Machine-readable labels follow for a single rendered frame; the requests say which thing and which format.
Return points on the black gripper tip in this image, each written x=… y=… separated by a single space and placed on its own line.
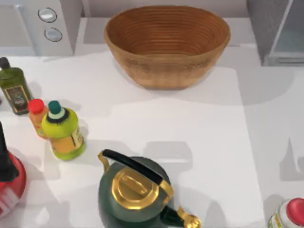
x=5 y=156

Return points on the brown wicker basket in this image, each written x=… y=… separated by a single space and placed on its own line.
x=166 y=47

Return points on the white bottle with red cap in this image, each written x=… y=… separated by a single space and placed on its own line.
x=291 y=213

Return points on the pale microwave oven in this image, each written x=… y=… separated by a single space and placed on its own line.
x=28 y=26

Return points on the green and gold kettle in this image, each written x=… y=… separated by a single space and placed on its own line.
x=135 y=192

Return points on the yellow-green bottle with green cap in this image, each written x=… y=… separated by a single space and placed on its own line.
x=65 y=133

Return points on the orange bottle with red cap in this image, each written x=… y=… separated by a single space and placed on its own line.
x=36 y=116

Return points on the microwave knob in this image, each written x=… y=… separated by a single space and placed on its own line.
x=47 y=15
x=53 y=34

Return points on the dark green bottle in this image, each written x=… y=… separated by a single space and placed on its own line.
x=14 y=90

